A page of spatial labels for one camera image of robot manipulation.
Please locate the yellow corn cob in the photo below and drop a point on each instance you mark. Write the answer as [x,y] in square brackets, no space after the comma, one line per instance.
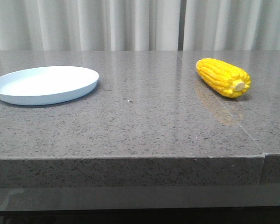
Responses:
[227,79]

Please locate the light blue round plate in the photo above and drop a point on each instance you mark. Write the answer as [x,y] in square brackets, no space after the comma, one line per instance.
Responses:
[47,85]

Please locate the white curtain left panel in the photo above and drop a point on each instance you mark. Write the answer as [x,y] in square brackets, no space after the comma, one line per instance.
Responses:
[89,24]

